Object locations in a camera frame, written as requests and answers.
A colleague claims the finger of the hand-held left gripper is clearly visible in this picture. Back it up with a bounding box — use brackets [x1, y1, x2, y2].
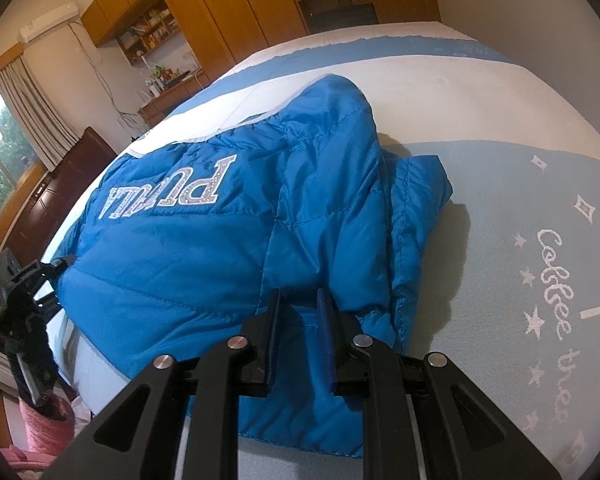
[37, 255, 77, 283]

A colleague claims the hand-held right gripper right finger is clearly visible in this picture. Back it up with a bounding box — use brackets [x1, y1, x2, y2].
[316, 287, 561, 480]

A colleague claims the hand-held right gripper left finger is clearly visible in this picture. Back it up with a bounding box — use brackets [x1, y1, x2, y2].
[40, 287, 283, 480]

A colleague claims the blue puffer jacket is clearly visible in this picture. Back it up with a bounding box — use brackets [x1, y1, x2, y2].
[55, 74, 453, 458]

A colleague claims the dark wooden headboard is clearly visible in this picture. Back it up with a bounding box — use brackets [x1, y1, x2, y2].
[2, 127, 119, 263]

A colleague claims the white bed sheet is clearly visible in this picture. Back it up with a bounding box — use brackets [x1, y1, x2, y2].
[45, 310, 196, 433]

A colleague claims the window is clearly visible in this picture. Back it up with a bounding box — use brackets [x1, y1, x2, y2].
[0, 92, 47, 233]

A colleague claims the beige curtain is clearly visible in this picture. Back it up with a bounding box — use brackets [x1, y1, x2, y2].
[0, 57, 81, 171]

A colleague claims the wooden desk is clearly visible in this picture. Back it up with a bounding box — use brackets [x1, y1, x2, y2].
[137, 72, 212, 130]

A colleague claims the clutter of desk bottles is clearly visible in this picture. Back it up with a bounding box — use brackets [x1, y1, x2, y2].
[140, 54, 202, 97]

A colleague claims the white air conditioner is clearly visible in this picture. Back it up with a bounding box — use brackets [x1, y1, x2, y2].
[20, 2, 79, 43]

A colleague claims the row of shelf books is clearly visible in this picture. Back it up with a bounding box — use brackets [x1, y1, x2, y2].
[116, 4, 178, 63]

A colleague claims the wooden wardrobe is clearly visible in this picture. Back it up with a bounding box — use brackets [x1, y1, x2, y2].
[80, 0, 442, 88]

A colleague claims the wall cable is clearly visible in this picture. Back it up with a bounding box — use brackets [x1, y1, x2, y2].
[69, 21, 143, 133]

